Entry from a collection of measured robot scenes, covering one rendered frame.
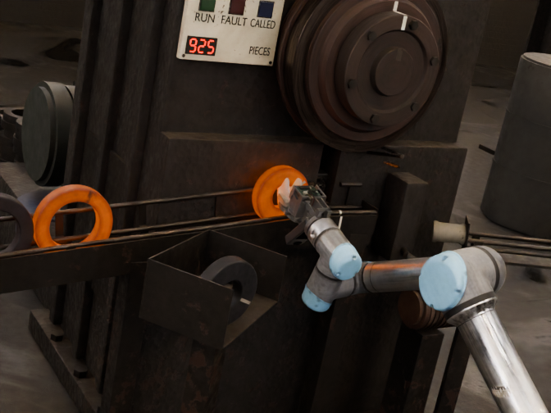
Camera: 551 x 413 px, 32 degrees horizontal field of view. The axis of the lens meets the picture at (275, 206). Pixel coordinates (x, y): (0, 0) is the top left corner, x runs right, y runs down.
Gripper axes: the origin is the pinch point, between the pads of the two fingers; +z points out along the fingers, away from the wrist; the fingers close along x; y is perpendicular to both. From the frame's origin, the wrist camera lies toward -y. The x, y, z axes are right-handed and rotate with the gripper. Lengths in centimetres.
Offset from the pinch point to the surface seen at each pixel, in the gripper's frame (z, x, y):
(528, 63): 158, -238, -36
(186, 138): 8.3, 26.3, 9.3
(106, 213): -3.9, 48.2, -3.8
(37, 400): 12, 48, -81
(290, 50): 8.7, 5.1, 34.9
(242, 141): 8.1, 10.8, 9.0
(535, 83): 147, -238, -42
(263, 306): -36.4, 20.8, -6.4
